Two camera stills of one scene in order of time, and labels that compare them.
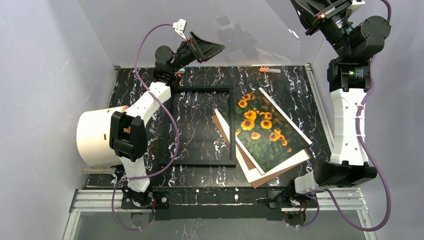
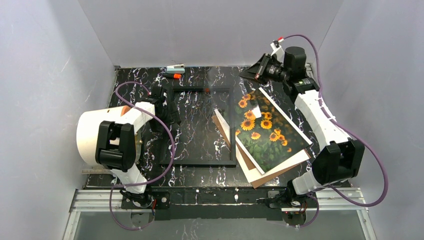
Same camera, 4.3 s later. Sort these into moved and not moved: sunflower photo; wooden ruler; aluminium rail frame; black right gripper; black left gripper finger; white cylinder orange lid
Moved: black left gripper finger; black right gripper
Not moved: aluminium rail frame; sunflower photo; wooden ruler; white cylinder orange lid
